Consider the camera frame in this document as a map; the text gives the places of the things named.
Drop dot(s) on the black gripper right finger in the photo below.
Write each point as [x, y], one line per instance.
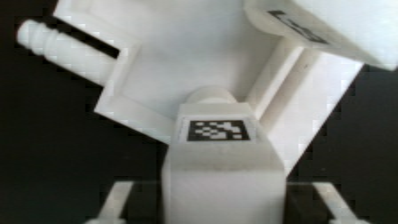
[344, 216]

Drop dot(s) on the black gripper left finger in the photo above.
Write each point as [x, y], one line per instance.
[111, 211]

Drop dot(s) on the white tagged leg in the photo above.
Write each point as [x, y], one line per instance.
[223, 172]

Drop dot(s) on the white chair seat part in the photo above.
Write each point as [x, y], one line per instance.
[191, 47]

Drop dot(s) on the white chair leg with tag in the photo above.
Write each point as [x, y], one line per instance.
[347, 27]

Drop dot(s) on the white round chair peg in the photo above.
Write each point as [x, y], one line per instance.
[66, 51]

